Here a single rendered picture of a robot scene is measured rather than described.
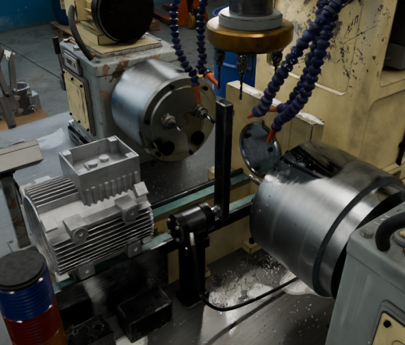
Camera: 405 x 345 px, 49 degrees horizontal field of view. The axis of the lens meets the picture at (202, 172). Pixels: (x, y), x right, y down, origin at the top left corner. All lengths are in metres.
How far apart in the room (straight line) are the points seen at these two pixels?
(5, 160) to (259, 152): 0.59
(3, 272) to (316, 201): 0.48
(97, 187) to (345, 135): 0.58
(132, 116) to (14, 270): 0.72
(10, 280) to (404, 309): 0.49
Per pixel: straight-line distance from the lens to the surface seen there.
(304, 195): 0.77
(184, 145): 1.23
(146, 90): 1.15
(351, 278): 0.70
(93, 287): 0.92
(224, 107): 0.78
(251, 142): 1.13
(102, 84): 1.31
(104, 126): 1.36
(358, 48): 1.01
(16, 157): 1.07
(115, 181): 0.84
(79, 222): 0.81
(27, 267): 0.53
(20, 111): 3.55
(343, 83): 1.06
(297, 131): 1.00
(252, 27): 0.90
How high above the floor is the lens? 1.56
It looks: 32 degrees down
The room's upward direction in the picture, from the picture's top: straight up
